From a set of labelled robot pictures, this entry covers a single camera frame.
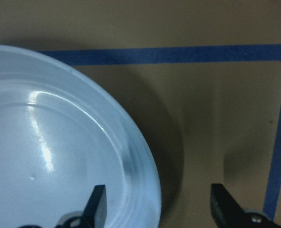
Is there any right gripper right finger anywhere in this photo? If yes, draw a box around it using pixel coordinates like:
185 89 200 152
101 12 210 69
210 183 281 228

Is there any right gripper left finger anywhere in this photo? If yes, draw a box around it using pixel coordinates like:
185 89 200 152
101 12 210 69
57 185 107 228

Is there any blue plate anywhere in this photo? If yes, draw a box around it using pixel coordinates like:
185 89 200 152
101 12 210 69
0 45 161 228

